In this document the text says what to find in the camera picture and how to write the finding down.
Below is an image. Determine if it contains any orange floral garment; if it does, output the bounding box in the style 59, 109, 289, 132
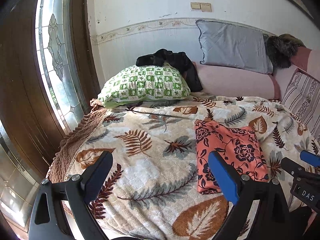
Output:
195, 120, 269, 194

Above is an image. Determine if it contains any striped pillow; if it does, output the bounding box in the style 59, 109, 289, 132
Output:
283, 72, 319, 142

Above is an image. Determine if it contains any leaf-pattern fleece blanket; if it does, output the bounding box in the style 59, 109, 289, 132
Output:
47, 93, 319, 239

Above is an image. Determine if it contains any pink quilted bolster cushion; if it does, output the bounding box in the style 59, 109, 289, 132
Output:
195, 62, 281, 100

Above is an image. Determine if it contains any dark furry cushion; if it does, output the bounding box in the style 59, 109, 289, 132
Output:
265, 34, 305, 69

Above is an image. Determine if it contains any stained glass window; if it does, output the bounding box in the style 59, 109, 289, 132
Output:
35, 0, 85, 133

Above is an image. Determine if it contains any green white patterned pillow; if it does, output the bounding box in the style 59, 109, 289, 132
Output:
98, 63, 190, 108

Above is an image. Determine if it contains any grey pillow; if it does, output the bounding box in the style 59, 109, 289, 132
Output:
196, 20, 273, 74

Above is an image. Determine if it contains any black garment on pillow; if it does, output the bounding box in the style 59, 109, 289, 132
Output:
136, 49, 203, 93

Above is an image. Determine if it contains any dark wooden door frame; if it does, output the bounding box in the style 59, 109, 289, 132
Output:
0, 0, 101, 178

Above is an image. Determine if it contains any beige wall switch plate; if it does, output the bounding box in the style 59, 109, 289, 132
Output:
190, 2, 212, 12

